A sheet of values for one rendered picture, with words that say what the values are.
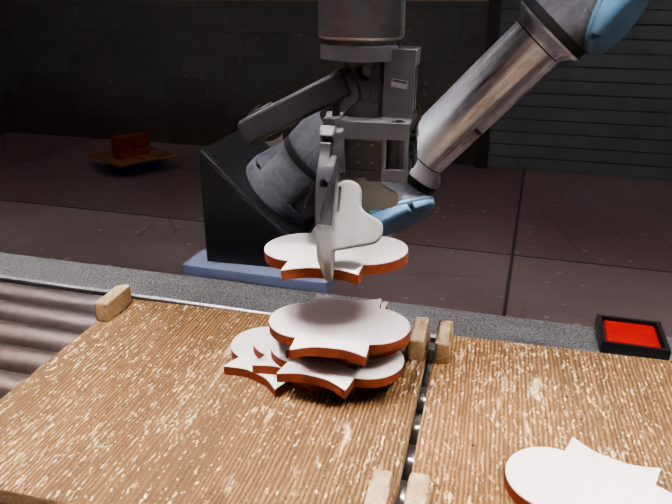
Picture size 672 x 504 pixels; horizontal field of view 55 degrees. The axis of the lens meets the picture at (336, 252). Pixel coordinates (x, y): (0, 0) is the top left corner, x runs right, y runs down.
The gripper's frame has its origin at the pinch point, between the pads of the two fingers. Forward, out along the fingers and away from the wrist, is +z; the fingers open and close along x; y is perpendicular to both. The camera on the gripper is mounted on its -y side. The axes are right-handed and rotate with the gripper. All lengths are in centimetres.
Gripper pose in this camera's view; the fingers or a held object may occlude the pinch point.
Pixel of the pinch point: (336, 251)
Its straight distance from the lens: 64.6
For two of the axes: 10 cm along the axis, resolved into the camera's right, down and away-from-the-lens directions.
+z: -0.1, 9.3, 3.8
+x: 2.3, -3.7, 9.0
